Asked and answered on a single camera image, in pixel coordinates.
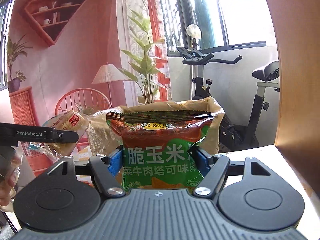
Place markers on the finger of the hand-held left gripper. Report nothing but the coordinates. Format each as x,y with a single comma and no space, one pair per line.
65,136

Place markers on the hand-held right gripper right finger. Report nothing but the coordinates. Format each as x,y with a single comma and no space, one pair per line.
201,163

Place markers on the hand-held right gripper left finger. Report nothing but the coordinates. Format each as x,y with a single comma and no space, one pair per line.
116,163

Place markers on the clear bread packet red label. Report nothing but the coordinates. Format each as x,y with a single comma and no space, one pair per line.
62,122

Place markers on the brown paper bag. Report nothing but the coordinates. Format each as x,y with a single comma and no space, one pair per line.
105,132

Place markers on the green snack bag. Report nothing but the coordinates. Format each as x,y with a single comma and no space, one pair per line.
160,140

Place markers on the person's left hand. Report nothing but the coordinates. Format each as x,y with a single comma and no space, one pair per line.
7,187

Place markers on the black exercise bike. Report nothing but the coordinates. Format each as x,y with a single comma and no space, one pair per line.
240,130

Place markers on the wooden board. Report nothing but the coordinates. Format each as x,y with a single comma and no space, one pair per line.
297,92

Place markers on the white round lamp on pole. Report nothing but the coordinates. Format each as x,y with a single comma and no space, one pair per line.
193,31

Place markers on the pink room wall poster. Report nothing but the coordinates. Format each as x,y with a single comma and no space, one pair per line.
82,55

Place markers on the window with dark frame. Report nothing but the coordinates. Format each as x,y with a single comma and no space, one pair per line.
235,12

